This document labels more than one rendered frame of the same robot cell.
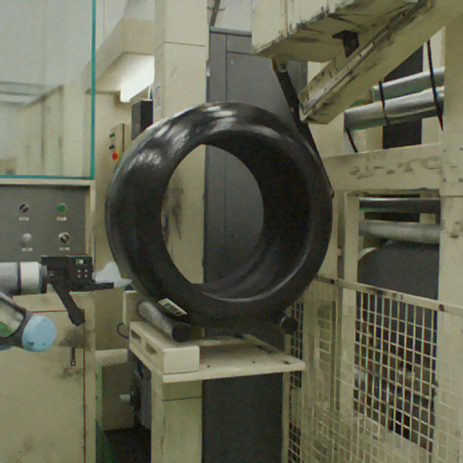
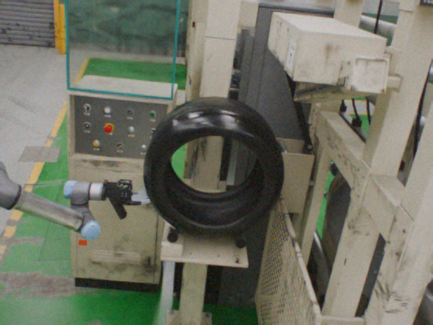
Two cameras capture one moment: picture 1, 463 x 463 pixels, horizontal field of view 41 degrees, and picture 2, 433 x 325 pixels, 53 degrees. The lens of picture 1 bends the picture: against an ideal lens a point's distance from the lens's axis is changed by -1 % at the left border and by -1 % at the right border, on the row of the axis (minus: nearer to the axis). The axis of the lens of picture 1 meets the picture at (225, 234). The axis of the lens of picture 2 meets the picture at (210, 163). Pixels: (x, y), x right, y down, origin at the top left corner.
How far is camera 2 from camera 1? 0.85 m
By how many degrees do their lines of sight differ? 27
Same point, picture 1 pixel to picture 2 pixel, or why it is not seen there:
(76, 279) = (120, 197)
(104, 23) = not seen: outside the picture
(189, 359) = (175, 251)
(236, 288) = (230, 200)
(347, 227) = (320, 169)
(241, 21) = not seen: outside the picture
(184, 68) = (217, 55)
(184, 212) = (208, 145)
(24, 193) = (131, 103)
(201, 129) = (192, 131)
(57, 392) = (142, 215)
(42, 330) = (91, 230)
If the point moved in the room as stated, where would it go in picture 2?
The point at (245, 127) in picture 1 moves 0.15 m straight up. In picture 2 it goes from (222, 131) to (226, 90)
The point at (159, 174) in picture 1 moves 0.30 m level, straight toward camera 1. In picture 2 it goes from (163, 155) to (129, 188)
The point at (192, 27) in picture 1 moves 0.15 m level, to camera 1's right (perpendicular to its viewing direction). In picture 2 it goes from (226, 26) to (260, 31)
